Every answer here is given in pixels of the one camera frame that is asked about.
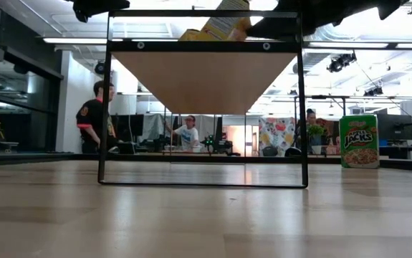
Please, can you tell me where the yellow Corn Pops cereal box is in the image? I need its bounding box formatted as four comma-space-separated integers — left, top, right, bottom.
198, 0, 253, 42

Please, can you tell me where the black ceiling spotlight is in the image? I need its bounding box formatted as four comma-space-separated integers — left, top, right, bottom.
363, 85, 385, 97
326, 52, 358, 74

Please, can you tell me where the green potted plant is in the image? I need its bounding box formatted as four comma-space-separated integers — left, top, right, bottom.
307, 124, 325, 156

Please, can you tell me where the green Apple Jacks cereal box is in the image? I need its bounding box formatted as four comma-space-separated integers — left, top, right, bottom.
338, 113, 381, 169

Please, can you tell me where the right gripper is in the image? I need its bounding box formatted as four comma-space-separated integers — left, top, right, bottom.
246, 0, 339, 40

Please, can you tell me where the person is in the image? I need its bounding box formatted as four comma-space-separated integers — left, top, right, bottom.
75, 80, 119, 155
305, 107, 327, 156
165, 115, 201, 153

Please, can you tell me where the black-framed wooden shelf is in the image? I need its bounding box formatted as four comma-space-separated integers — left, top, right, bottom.
97, 9, 309, 190

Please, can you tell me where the black monitor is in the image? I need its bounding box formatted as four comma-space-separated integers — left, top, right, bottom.
118, 114, 145, 143
376, 113, 412, 141

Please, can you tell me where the background robot with green light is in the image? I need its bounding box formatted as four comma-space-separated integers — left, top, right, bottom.
200, 133, 241, 156

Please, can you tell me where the floral patterned cloth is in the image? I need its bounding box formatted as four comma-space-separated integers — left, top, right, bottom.
258, 117, 297, 157

